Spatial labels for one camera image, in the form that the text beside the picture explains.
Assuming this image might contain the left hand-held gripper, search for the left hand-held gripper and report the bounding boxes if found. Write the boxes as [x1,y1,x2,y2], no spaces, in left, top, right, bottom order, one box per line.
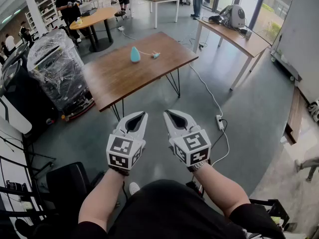
[106,111,149,171]

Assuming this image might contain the light wooden desk white legs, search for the light wooden desk white legs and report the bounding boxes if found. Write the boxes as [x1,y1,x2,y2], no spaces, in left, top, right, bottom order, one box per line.
[193,17,271,91]

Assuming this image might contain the white helmet-shaped device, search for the white helmet-shaped device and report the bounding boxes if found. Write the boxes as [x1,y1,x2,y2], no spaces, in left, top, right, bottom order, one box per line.
[219,4,246,29]

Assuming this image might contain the white camera device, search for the white camera device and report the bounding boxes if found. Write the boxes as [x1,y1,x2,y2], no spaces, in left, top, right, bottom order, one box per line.
[308,100,319,123]

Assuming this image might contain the white rolling board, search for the white rolling board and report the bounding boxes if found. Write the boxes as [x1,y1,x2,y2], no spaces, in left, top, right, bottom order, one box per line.
[270,0,319,104]

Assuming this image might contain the brown beaded bracelet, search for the brown beaded bracelet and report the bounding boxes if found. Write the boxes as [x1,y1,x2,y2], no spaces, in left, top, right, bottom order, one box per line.
[109,165,130,176]

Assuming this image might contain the round wooden table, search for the round wooden table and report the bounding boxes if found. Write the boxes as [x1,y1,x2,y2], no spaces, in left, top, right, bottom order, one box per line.
[69,7,118,53]

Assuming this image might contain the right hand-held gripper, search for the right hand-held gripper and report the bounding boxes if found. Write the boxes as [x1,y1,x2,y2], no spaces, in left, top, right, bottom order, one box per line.
[163,109,212,168]

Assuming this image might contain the metal wristwatch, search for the metal wristwatch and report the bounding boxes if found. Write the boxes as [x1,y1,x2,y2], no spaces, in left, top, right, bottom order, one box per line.
[186,159,210,173]

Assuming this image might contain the person's right forearm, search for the person's right forearm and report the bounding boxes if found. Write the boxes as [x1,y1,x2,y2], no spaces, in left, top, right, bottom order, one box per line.
[193,163,251,218]

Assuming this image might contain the long white cable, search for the long white cable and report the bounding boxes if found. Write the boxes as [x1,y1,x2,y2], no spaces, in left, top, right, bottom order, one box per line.
[121,30,137,41]

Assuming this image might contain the person's black shirt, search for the person's black shirt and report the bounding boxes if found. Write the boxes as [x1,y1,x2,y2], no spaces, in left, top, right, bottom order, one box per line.
[77,179,286,239]

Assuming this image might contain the plastic-wrapped machine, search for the plastic-wrapped machine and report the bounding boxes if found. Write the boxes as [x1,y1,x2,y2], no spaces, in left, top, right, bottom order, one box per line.
[26,28,95,121]

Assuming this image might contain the brown wooden table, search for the brown wooden table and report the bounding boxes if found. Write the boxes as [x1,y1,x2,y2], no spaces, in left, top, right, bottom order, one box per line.
[82,31,199,121]

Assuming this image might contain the person's left forearm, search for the person's left forearm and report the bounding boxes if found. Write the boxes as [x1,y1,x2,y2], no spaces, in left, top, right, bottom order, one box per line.
[78,168,130,230]

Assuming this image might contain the person's white shoe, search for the person's white shoe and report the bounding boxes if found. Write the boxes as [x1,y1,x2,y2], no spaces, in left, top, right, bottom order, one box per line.
[129,182,141,196]

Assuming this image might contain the black chair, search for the black chair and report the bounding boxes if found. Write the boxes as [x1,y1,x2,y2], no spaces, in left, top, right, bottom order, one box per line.
[46,162,92,209]

